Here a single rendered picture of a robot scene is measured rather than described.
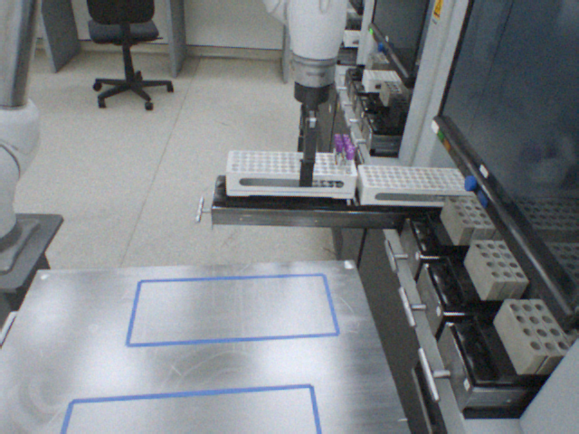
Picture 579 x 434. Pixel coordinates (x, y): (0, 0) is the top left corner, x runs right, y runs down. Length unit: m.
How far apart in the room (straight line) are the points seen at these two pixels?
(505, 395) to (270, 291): 0.42
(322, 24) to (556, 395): 0.71
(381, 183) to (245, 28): 3.61
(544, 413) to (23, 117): 1.18
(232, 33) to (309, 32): 3.70
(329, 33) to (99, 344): 0.67
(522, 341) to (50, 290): 0.79
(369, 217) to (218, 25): 3.67
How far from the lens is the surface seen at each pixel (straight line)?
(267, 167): 1.03
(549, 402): 0.80
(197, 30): 4.60
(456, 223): 1.00
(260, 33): 4.55
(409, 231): 1.04
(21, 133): 1.21
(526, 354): 0.80
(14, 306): 1.23
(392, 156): 1.46
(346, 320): 0.79
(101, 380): 0.74
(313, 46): 0.89
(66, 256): 2.25
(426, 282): 0.95
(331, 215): 1.05
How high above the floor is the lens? 1.42
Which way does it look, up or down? 37 degrees down
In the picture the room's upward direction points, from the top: 5 degrees clockwise
